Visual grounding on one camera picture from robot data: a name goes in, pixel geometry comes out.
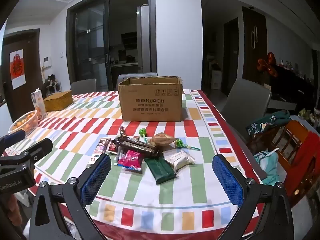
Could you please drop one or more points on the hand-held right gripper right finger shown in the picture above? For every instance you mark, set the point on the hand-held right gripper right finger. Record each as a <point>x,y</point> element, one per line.
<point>227,182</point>

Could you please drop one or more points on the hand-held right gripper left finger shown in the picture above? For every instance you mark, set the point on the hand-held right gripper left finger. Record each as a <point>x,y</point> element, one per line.
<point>96,180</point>

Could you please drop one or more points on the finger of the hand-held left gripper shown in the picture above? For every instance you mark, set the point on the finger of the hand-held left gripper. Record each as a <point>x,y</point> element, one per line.
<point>12,138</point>
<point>40,147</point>

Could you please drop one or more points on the small cartoon print snack packet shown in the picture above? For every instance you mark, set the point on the small cartoon print snack packet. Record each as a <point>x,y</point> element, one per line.
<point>96,156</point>

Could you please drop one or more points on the dark chocolate bar packet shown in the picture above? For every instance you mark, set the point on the dark chocolate bar packet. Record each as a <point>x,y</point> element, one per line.
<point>135,146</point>

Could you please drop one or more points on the white snack packet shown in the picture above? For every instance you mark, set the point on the white snack packet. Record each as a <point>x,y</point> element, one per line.
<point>178,158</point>

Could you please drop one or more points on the green lollipop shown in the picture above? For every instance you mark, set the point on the green lollipop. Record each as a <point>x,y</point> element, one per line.
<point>179,143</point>
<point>142,131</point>

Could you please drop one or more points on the dark green snack packet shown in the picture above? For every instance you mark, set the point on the dark green snack packet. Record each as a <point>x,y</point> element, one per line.
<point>160,170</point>

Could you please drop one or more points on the tan brown snack packet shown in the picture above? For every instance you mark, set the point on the tan brown snack packet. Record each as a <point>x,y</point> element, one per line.
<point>162,140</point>

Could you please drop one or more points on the brown cardboard box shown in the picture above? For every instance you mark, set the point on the brown cardboard box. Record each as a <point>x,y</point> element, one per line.
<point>150,105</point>

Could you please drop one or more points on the person's left hand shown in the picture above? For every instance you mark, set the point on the person's left hand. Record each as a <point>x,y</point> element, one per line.
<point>12,207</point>

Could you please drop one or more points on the pile of oranges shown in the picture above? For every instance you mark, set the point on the pile of oranges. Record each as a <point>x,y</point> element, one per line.
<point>21,122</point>

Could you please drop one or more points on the white plastic basket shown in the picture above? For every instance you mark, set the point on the white plastic basket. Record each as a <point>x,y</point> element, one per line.
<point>28,128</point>

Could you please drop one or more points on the white orange drink carton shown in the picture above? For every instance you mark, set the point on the white orange drink carton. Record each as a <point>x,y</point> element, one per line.
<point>38,102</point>

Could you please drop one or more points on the teal cloth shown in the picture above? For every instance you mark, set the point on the teal cloth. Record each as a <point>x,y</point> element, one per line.
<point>268,165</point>

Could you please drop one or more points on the yellow woven box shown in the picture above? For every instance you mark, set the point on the yellow woven box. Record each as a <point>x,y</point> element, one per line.
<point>58,101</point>

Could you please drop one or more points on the checked colourful tablecloth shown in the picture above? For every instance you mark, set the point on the checked colourful tablecloth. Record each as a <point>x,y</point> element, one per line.
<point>175,180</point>

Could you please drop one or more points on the white storage shelf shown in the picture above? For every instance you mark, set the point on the white storage shelf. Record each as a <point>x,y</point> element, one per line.
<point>56,87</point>

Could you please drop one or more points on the red white door poster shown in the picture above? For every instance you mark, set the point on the red white door poster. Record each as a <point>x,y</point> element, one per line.
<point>17,70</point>

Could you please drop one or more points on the black white plush toy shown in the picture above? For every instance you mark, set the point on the black white plush toy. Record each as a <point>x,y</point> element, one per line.
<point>51,78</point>

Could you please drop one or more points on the green knitted cloth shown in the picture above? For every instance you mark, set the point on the green knitted cloth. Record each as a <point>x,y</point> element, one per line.
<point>267,122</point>

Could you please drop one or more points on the grey dining chair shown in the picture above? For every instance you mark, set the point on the grey dining chair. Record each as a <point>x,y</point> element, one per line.
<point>83,86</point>
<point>247,100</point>
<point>120,78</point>

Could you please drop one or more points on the white intercom panel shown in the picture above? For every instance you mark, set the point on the white intercom panel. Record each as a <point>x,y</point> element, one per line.
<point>47,62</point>

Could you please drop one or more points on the red cloth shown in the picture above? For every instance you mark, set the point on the red cloth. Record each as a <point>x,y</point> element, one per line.
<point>306,152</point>

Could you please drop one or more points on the brown wooden chair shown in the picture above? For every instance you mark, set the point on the brown wooden chair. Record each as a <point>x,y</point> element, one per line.
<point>297,135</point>

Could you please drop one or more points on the brown wooden door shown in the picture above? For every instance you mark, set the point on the brown wooden door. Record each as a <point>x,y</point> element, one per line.
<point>31,55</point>

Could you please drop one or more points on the white cardboard carton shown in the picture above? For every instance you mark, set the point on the white cardboard carton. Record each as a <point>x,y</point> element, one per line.
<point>216,80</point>

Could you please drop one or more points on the dark sideboard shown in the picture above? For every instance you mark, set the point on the dark sideboard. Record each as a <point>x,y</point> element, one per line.
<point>290,90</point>

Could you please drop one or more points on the red foil balloon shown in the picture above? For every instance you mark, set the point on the red foil balloon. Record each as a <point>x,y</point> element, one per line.
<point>266,65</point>

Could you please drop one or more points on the dark sliding glass door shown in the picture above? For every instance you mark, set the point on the dark sliding glass door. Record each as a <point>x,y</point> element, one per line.
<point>87,30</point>

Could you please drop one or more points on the dark plain door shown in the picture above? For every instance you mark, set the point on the dark plain door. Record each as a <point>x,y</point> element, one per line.
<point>230,55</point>

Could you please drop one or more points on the row of small ornaments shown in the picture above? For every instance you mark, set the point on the row of small ornaments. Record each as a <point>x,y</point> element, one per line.
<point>292,67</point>

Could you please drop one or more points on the silver refrigerator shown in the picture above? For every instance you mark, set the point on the silver refrigerator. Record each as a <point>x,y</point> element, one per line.
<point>143,37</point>

